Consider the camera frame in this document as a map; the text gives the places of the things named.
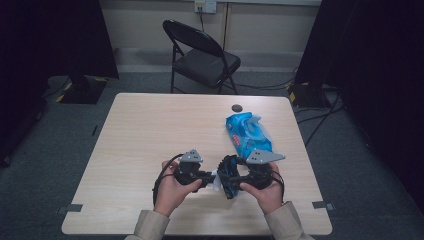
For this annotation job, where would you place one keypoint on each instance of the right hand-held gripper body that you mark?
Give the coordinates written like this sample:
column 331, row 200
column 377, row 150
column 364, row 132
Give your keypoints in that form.
column 261, row 176

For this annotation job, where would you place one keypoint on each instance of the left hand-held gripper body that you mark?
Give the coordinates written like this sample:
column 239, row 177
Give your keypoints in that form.
column 188, row 173

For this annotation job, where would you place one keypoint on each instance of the white wet wipe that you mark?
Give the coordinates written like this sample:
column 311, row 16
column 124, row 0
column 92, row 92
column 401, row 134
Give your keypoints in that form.
column 216, row 185

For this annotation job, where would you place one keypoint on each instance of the blue toy car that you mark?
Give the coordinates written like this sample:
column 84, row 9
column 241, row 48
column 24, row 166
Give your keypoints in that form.
column 224, row 171

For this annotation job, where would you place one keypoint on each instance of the blue wet wipes pack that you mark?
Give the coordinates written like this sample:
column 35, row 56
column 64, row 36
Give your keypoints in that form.
column 248, row 135

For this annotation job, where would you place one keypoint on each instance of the person's right hand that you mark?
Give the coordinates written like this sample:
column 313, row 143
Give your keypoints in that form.
column 270, row 198

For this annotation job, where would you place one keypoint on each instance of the person's left hand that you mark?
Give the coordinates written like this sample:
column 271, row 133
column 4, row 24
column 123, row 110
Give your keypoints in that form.
column 171, row 196

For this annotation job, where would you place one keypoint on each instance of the dark round table grommet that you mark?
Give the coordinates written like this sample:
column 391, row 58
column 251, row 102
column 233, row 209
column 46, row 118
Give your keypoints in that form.
column 237, row 108

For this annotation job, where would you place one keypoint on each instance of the grey tape strip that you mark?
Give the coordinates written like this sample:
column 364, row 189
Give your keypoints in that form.
column 71, row 208
column 321, row 205

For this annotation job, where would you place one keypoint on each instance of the black stand base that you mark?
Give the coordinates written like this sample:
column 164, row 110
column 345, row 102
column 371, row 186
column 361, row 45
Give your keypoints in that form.
column 81, row 91
column 308, row 96

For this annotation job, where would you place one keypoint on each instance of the black folding chair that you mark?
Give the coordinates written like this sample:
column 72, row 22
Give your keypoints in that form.
column 206, row 65

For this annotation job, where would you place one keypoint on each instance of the small black floor strip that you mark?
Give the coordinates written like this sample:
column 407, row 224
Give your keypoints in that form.
column 94, row 130

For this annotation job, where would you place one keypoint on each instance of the dark curtain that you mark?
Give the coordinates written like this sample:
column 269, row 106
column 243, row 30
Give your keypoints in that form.
column 376, row 66
column 50, row 33

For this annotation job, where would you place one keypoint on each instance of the beige wall conduit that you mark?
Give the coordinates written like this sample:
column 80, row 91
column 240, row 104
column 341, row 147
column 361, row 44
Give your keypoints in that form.
column 226, row 26

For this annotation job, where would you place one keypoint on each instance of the white wall socket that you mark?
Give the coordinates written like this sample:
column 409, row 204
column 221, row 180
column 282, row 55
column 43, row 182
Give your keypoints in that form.
column 206, row 6

